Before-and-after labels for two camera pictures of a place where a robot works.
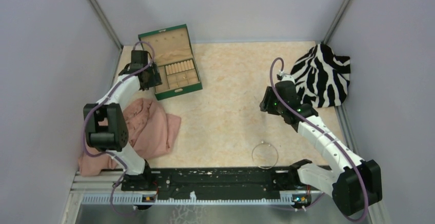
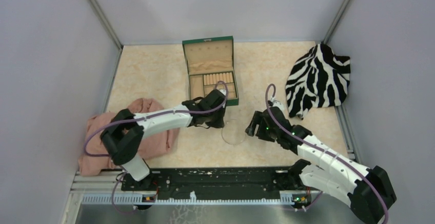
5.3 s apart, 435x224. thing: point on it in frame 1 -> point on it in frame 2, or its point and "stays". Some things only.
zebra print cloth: [321, 78] stays
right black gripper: [265, 104] -> [258, 119]
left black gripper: [155, 80] -> [219, 123]
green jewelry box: [173, 54] -> [210, 64]
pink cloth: [151, 133] stays
